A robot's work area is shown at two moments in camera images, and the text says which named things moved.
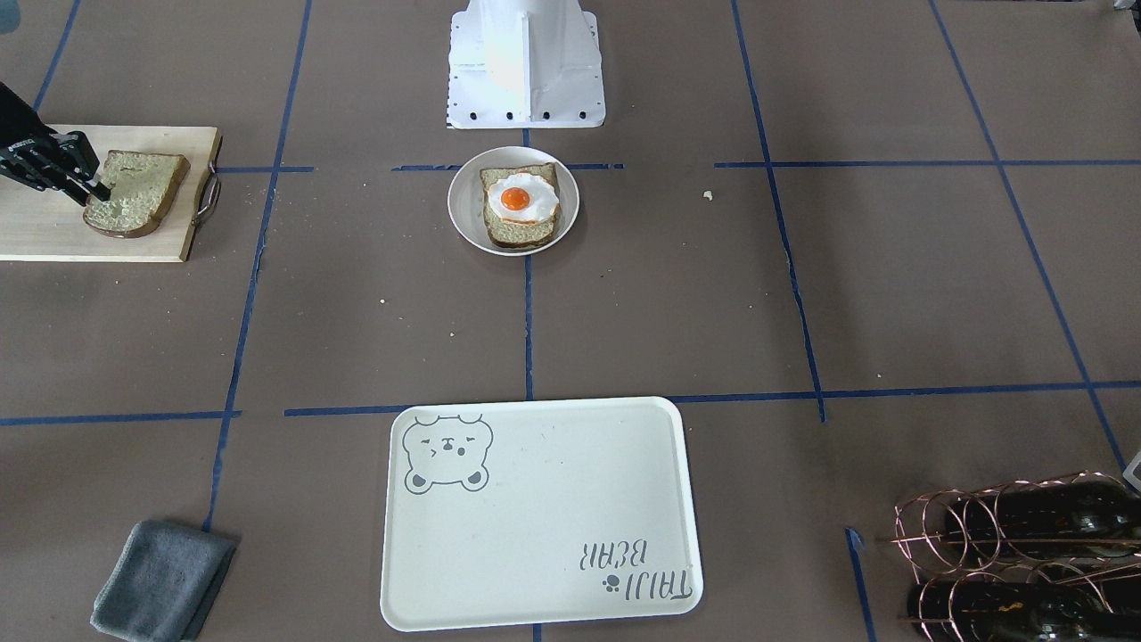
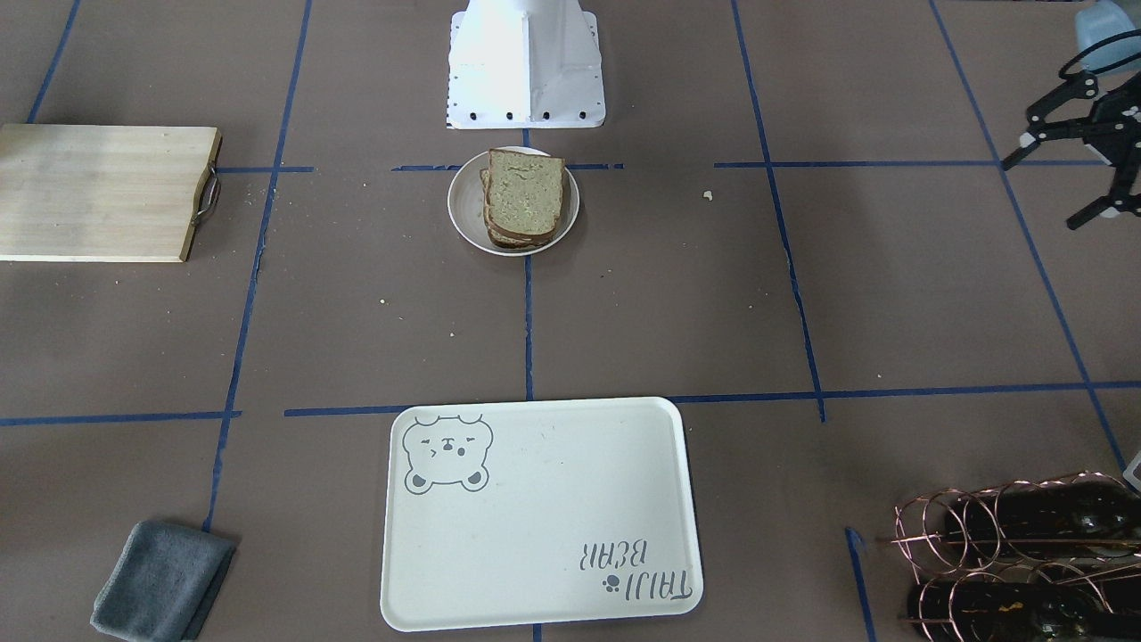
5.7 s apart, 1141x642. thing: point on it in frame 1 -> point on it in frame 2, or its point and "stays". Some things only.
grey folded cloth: (162, 583) stays
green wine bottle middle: (1057, 521) stays
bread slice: (143, 186) -> (524, 190)
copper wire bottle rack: (1054, 558) stays
